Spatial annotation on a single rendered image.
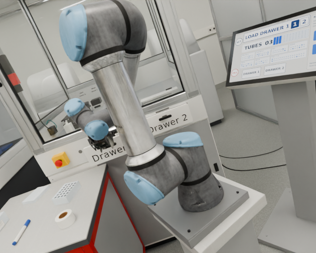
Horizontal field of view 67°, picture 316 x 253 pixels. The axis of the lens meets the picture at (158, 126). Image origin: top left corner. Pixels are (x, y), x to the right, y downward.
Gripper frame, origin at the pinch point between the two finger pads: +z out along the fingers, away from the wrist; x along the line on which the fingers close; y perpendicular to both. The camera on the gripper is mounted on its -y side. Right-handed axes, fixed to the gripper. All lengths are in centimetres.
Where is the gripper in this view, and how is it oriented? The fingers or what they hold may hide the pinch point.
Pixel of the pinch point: (108, 144)
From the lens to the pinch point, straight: 122.5
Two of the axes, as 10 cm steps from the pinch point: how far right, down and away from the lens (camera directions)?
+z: 2.3, 5.4, 8.1
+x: 9.4, -3.5, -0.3
